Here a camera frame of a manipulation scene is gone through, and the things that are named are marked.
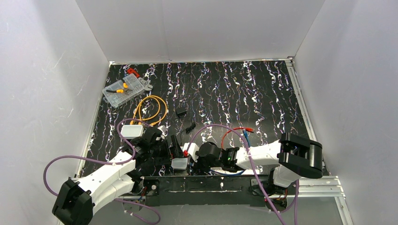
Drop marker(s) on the clear plastic parts box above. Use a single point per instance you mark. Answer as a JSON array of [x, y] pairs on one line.
[[118, 99]]

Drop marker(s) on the white network switch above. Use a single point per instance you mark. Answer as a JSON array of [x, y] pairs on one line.
[[130, 132], [179, 163]]

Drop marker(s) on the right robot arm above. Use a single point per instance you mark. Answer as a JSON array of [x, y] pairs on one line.
[[293, 157]]

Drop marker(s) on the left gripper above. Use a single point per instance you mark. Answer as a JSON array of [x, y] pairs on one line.
[[166, 148]]

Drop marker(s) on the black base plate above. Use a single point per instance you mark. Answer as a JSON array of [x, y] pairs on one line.
[[202, 190]]

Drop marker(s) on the black adapter with cable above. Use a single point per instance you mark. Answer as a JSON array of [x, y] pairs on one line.
[[187, 122]]

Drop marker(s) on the grey red adjustable wrench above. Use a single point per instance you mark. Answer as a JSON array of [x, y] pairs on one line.
[[146, 83]]

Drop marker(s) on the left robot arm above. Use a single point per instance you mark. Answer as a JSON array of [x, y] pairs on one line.
[[78, 201]]

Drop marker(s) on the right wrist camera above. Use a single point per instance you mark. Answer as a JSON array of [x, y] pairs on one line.
[[191, 149]]

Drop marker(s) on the yellow handled pliers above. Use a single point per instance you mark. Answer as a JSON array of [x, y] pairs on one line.
[[125, 89]]

